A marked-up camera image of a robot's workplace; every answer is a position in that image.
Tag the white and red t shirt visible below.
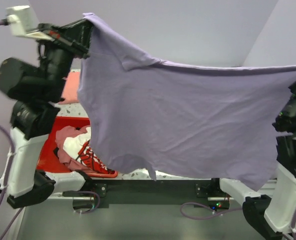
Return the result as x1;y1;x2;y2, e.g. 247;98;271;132
63;125;116;175

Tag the purple t shirt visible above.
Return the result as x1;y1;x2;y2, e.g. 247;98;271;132
78;13;296;190

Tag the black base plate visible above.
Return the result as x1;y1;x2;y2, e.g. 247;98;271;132
62;178;241;210

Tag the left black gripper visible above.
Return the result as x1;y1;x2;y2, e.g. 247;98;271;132
37;16;97;99

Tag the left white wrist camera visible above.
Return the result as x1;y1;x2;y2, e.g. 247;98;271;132
6;5;52;41

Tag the red plastic tray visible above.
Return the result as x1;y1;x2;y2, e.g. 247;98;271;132
37;116;118;178

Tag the dusty pink t shirt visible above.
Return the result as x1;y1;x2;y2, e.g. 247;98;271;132
55;126;88;171

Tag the folded salmon pink t shirt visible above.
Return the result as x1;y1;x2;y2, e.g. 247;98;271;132
59;71;80;105

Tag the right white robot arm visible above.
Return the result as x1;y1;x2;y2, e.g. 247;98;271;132
210;81;296;240

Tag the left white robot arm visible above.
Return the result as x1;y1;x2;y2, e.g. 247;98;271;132
0;19;93;209

